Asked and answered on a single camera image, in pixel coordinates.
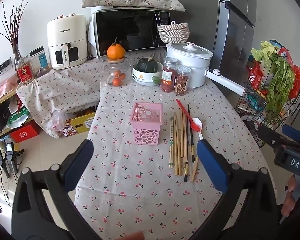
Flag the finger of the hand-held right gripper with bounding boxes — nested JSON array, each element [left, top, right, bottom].
[[257, 125, 286, 147], [281, 124, 300, 143]]

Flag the green and white bag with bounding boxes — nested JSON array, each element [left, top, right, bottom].
[[7, 106, 32, 128]]

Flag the cream air fryer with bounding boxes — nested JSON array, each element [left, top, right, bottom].
[[46, 13, 88, 70]]

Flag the glass jar of tangerines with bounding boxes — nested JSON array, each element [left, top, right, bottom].
[[103, 57, 132, 88]]

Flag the red snack bag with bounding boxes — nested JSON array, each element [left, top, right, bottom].
[[247, 59, 266, 91]]

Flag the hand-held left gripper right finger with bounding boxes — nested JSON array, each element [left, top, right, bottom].
[[190, 139, 279, 240]]

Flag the bare branches in vase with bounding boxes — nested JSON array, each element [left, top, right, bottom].
[[0, 0, 29, 64]]

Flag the red label snack jar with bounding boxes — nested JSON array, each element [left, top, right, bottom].
[[15, 56, 36, 85]]

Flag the white plastic spoon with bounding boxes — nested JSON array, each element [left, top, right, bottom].
[[192, 117, 205, 141]]

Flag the red box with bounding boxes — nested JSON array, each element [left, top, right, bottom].
[[10, 122, 41, 143]]

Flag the yellow cardboard box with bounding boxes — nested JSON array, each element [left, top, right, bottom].
[[62, 106, 97, 137]]

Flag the red plastic spoon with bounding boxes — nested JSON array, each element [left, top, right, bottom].
[[176, 99, 203, 132]]

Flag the black and white microwave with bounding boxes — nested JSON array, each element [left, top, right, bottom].
[[89, 5, 171, 58]]

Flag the cherry print cabinet cover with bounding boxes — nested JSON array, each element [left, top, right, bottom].
[[16, 57, 108, 138]]

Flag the white electric pot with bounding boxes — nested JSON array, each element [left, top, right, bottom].
[[165, 42, 246, 96]]

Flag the jar of dried fruit slices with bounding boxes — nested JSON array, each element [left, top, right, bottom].
[[175, 65, 192, 96]]

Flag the clear container black lid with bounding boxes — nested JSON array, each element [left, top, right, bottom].
[[29, 46, 51, 76]]

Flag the person's right hand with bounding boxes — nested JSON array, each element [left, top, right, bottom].
[[281, 174, 298, 217]]

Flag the red plastic bag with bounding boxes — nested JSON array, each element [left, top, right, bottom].
[[288, 65, 300, 100]]

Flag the pink perforated utensil basket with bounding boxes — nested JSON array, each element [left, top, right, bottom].
[[130, 102, 164, 147]]

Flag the cherry print tablecloth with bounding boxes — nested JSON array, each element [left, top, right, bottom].
[[74, 49, 271, 240]]

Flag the grey refrigerator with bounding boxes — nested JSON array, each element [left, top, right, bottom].
[[163, 0, 257, 73]]

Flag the black chopstick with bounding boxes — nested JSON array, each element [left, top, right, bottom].
[[187, 104, 195, 162]]

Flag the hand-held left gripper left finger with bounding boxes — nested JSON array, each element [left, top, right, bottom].
[[11, 139, 100, 240]]

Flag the orange citrus fruit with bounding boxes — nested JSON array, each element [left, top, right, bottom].
[[107, 37, 126, 60]]

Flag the leafy green vegetables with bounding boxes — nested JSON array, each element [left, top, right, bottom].
[[251, 41, 296, 122]]

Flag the woven lidded basket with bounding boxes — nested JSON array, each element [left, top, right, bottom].
[[157, 21, 190, 44]]

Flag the black wire rack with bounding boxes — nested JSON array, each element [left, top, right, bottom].
[[234, 79, 300, 148]]

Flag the dark green pumpkin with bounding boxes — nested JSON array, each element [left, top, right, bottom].
[[137, 57, 159, 73]]

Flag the black power strip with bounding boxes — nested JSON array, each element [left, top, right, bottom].
[[0, 59, 11, 78]]

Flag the clear plastic bag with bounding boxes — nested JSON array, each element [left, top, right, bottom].
[[48, 109, 69, 132]]

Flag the pile of bamboo chopsticks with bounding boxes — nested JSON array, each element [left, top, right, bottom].
[[169, 106, 199, 182]]

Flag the white ceramic bowl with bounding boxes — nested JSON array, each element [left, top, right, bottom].
[[132, 62, 164, 87]]

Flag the jar of red berries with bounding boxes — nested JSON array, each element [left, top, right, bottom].
[[161, 57, 178, 94]]

